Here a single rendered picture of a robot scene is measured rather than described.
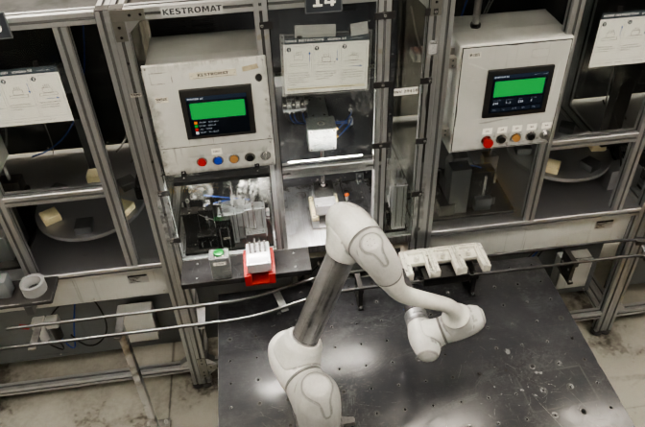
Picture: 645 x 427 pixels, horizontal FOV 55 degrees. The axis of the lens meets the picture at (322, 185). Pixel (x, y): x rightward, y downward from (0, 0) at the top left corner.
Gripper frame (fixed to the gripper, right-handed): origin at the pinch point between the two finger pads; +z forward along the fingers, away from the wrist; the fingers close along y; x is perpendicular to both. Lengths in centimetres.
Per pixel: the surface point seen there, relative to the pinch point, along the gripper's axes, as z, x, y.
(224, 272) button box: 7, 73, 6
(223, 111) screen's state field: 18, 64, 76
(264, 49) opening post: 22, 48, 96
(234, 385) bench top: -28, 73, -20
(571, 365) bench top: -40, -60, -20
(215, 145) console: 20, 69, 61
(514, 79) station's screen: 17, -42, 79
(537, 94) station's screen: 17, -52, 71
